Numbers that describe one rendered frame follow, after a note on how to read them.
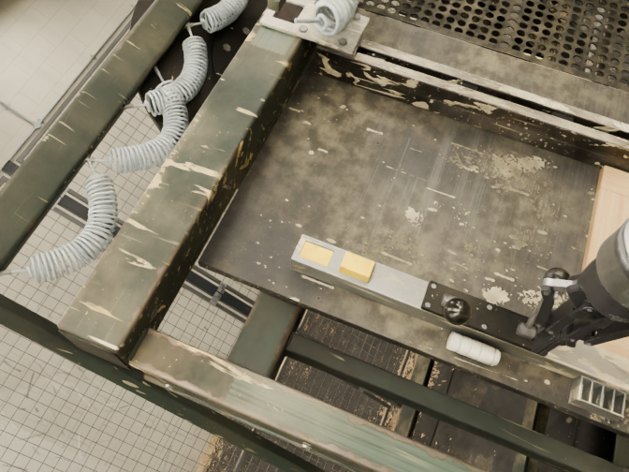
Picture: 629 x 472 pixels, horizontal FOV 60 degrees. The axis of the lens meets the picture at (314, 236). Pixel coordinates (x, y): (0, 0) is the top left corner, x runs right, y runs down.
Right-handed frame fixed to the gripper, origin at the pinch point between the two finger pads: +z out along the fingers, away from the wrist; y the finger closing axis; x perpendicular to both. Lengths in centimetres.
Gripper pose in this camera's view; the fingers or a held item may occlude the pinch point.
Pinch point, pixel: (549, 336)
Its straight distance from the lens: 79.2
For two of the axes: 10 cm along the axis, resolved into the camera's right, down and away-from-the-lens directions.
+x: 3.8, -8.1, 4.4
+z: -0.4, 4.6, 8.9
